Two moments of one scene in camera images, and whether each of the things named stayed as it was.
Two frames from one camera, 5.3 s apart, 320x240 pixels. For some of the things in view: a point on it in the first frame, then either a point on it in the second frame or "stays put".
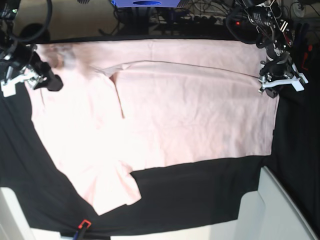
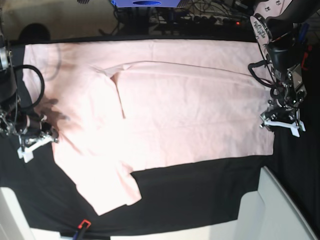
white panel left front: x=14 y=225 stays put
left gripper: x=26 y=55 → x=34 y=124
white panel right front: x=268 y=213 stays put
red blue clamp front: x=79 y=235 stays put
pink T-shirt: x=128 y=105 stays put
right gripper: x=281 y=66 → x=289 y=112
